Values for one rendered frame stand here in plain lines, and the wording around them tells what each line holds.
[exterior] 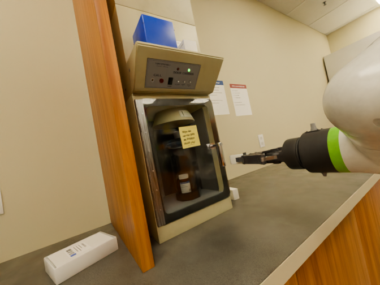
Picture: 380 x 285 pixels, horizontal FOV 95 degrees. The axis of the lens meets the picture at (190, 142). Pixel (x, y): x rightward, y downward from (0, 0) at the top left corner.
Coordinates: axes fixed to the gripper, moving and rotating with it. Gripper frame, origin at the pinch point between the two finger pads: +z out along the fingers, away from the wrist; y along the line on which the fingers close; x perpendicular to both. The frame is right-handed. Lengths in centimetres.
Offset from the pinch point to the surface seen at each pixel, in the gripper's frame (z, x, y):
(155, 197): 12.1, 6.3, 25.5
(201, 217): 13.4, 18.2, 9.9
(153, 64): 4.6, -32.2, 22.0
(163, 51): 2.0, -35.0, 19.6
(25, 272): 35, 21, 61
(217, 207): 13.4, 17.1, 2.1
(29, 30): 56, -72, 55
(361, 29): 15, -138, -327
